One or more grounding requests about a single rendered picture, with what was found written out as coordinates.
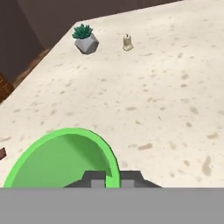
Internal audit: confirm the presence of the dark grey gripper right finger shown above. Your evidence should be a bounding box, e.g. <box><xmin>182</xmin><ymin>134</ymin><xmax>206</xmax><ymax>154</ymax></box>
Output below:
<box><xmin>120</xmin><ymin>170</ymin><xmax>163</xmax><ymax>189</ymax></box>

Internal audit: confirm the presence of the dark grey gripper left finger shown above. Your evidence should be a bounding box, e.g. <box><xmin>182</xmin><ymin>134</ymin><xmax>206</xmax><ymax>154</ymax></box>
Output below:
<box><xmin>63</xmin><ymin>171</ymin><xmax>107</xmax><ymax>189</ymax></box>

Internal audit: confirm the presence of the green cup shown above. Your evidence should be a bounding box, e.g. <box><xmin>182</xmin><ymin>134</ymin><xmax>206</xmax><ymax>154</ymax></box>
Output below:
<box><xmin>3</xmin><ymin>127</ymin><xmax>122</xmax><ymax>189</ymax></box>

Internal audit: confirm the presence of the green succulent in grey pot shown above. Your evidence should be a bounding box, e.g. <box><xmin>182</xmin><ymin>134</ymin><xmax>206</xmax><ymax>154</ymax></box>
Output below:
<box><xmin>72</xmin><ymin>24</ymin><xmax>100</xmax><ymax>55</ymax></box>

